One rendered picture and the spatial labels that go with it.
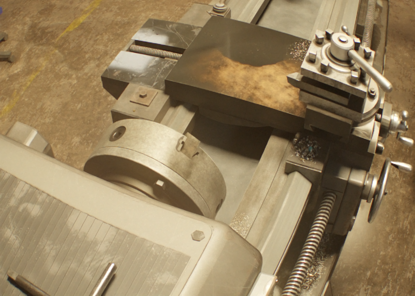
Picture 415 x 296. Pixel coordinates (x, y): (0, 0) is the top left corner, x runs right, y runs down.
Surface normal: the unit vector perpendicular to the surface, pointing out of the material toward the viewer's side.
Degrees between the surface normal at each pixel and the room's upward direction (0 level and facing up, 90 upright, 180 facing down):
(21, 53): 0
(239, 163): 1
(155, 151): 13
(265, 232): 45
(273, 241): 36
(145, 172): 90
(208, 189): 64
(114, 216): 0
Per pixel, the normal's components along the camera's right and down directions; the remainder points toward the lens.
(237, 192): -0.05, -0.61
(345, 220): -0.38, 0.70
